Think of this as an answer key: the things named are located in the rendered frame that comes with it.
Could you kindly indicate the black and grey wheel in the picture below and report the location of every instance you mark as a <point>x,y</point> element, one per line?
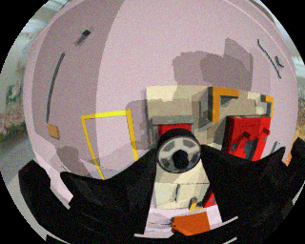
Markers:
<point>171,142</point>

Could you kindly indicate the yellow rectangular outline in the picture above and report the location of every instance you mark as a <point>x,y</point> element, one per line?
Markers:
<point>110,114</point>

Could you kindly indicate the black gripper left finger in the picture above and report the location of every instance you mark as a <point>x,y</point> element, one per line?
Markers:
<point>128,193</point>

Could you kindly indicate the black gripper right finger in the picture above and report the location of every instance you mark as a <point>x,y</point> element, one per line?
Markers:
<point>234,179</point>

